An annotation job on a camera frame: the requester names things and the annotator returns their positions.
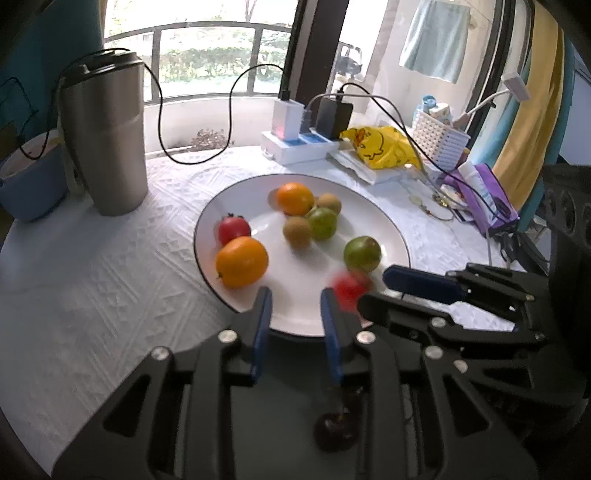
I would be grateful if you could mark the white woven basket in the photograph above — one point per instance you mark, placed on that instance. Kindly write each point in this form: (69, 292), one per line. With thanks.
(438, 141)

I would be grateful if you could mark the purple pouch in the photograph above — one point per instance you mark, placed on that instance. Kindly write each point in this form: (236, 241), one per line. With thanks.
(501, 194)

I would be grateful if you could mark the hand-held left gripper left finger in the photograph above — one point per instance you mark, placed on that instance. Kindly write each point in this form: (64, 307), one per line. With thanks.
(262, 323)

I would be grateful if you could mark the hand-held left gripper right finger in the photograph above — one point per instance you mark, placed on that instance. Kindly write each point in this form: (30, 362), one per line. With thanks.
(330, 337)

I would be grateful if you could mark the blue bowl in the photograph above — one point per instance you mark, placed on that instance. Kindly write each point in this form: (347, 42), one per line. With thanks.
(27, 189)

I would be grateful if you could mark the light blue hanging towel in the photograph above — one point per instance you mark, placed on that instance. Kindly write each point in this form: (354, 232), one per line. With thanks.
(434, 41)

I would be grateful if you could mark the yellow curtain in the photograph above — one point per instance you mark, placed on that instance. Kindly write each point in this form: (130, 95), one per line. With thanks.
(531, 124)

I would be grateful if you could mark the green citrus with orange tint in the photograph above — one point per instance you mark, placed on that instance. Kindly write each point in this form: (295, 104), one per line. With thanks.
(362, 253)

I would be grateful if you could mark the yellow duck print bag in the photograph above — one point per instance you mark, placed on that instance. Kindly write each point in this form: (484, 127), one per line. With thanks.
(378, 147)

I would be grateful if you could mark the orange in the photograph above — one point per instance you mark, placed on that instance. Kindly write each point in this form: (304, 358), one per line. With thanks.
(295, 198)
(242, 261)

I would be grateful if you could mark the black charger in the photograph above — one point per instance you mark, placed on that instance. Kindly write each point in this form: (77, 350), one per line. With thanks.
(333, 117)

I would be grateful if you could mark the teal curtain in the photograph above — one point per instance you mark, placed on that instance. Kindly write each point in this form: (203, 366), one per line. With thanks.
(46, 41)

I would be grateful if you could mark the balcony railing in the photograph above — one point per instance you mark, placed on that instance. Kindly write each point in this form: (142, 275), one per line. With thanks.
(207, 30)

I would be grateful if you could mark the red tomato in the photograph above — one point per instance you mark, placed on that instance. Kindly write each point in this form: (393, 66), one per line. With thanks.
(351, 286)
(234, 230)

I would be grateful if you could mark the white desk lamp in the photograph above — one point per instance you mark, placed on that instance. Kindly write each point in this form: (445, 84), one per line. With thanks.
(515, 85)

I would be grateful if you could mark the dark purple plum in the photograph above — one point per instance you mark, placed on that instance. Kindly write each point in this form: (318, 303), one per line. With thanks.
(336, 427)

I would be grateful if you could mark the small brown round fruit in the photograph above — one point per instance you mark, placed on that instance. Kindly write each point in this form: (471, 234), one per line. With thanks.
(297, 232)
(328, 203)

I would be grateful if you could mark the white charger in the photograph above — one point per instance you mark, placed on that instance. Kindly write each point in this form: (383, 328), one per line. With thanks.
(287, 120)

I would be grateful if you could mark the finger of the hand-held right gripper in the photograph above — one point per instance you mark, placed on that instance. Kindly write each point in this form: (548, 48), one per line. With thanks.
(401, 314)
(415, 280)

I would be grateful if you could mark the white tube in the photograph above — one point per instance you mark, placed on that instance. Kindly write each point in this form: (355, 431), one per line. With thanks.
(475, 182)

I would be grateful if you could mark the dark sliding door frame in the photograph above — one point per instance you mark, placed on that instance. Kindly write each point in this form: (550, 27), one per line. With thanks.
(318, 41)

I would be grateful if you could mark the white bottle with blue cap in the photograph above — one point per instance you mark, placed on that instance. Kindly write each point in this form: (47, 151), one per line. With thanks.
(429, 102)

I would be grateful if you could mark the white folded cloth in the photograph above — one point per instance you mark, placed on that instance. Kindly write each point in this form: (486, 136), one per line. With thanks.
(369, 174)

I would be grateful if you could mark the round grey glass turntable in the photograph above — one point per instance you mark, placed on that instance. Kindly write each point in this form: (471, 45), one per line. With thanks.
(277, 415)

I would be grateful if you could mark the white plate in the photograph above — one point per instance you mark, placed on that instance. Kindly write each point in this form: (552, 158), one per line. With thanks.
(295, 277)

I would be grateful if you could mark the white power strip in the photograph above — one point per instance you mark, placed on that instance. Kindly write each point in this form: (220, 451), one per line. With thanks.
(300, 150)

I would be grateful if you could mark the stainless steel tumbler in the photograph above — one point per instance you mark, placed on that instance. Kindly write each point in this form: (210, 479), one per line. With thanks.
(106, 147)

